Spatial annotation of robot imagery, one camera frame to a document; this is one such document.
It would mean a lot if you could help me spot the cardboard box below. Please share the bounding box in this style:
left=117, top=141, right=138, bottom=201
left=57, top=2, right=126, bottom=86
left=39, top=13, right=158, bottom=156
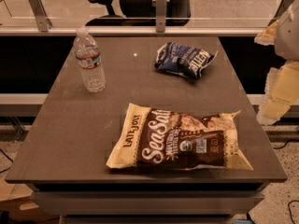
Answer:
left=0, top=180, right=60, bottom=224

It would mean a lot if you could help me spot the black floor cable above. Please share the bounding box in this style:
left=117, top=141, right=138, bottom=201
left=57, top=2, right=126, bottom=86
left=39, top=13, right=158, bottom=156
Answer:
left=272, top=138, right=299, bottom=224

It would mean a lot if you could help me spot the left metal glass bracket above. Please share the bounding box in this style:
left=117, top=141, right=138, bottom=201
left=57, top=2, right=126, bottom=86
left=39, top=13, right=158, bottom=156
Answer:
left=28, top=0, right=52, bottom=32

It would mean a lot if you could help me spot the clear plastic water bottle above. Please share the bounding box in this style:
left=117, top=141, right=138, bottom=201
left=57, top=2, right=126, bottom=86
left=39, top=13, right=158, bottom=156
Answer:
left=73, top=27, right=106, bottom=92

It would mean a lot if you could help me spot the metal glass bracket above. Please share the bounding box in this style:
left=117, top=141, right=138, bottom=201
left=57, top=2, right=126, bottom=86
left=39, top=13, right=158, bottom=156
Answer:
left=156, top=0, right=166, bottom=33
left=269, top=0, right=294, bottom=25
left=28, top=0, right=52, bottom=32

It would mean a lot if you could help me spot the right metal glass bracket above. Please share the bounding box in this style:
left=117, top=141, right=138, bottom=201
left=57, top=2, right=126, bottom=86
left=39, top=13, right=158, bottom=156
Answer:
left=269, top=0, right=294, bottom=25

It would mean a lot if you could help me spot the black office chair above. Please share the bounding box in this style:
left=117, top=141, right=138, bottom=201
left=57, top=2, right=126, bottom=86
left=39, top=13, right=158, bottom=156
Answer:
left=86, top=0, right=191, bottom=26

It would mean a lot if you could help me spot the blue chip bag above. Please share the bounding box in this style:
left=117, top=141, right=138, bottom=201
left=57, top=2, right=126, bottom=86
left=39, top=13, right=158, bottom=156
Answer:
left=154, top=42, right=217, bottom=79

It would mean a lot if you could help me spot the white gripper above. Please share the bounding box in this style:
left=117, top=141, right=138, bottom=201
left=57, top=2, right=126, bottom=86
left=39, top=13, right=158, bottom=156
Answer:
left=254, top=0, right=299, bottom=125

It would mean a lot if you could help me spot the middle metal glass bracket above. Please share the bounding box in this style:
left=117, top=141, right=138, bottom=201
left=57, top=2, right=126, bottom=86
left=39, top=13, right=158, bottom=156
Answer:
left=156, top=0, right=166, bottom=33

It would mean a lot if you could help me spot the brown sea salt chip bag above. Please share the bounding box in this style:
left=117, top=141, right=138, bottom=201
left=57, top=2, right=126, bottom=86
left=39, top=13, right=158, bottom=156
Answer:
left=107, top=104, right=252, bottom=170

